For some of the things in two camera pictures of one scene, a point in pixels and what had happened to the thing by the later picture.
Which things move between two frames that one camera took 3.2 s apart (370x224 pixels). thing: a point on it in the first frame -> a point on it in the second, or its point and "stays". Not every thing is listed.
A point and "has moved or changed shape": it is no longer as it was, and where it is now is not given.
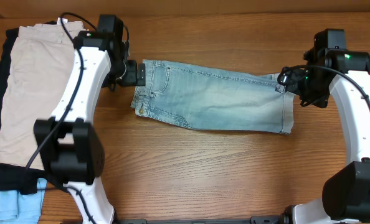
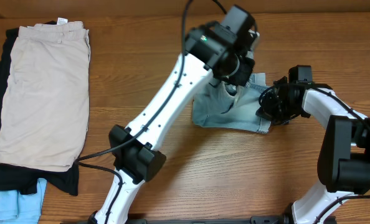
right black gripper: (319, 99) -> (265, 111)
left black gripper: (131, 78) -> (241, 78)
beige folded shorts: (40, 69) stays
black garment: (0, 176) stays
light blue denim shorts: (206, 100) has moved or changed shape
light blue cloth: (10, 206) stays
